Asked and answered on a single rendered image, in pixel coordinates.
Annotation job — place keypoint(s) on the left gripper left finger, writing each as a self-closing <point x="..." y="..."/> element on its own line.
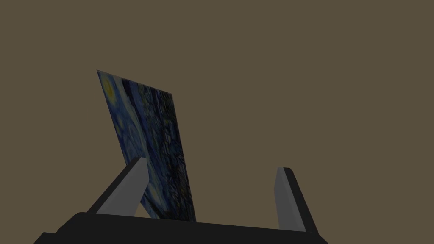
<point x="124" y="192"/>

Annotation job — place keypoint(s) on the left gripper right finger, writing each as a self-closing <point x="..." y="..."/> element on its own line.
<point x="291" y="206"/>

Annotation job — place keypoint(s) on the blue swirly wall painting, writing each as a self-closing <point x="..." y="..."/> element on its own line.
<point x="149" y="128"/>

